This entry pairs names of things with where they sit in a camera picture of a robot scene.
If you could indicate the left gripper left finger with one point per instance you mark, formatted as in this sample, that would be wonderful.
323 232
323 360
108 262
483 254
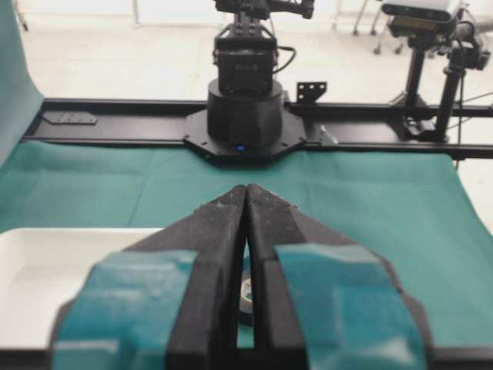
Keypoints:
169 301

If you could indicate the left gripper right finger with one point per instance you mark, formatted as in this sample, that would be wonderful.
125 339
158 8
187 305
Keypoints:
324 301

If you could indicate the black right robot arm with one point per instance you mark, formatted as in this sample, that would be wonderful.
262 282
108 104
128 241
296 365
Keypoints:
245 117

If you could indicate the black tape roll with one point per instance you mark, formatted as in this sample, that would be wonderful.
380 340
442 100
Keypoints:
246 300

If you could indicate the white plastic tray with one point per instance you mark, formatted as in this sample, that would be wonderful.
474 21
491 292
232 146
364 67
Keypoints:
42 268

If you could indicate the black mounting rail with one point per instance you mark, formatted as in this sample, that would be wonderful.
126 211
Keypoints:
348 127

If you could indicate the camera on black stand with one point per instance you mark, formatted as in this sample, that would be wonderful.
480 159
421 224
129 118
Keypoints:
437 26

